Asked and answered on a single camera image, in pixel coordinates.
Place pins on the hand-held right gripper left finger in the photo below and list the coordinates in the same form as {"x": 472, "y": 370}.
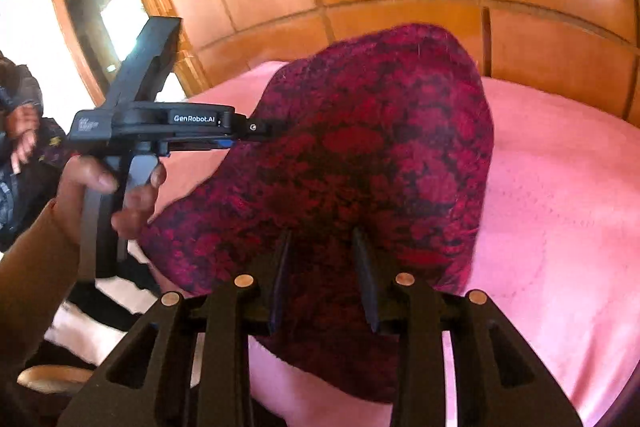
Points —
{"x": 281, "y": 287}

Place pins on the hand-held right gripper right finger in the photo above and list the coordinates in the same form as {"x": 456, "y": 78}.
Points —
{"x": 366, "y": 282}

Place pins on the tan rounded object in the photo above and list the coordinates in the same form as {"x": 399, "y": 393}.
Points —
{"x": 52, "y": 378}

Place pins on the person's left hand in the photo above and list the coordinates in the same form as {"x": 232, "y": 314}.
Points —
{"x": 82, "y": 184}

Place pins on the red and black knit garment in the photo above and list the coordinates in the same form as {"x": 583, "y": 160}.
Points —
{"x": 360, "y": 147}

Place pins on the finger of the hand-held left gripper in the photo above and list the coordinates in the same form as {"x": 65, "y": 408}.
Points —
{"x": 252, "y": 128}

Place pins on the person's left forearm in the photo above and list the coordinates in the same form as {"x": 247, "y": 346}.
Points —
{"x": 30, "y": 287}

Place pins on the pink blanket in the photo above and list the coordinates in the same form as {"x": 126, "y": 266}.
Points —
{"x": 560, "y": 217}

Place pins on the wooden door frame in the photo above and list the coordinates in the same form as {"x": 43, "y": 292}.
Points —
{"x": 120, "y": 17}

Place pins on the black and white cloth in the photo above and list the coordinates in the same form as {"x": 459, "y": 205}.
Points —
{"x": 107, "y": 302}

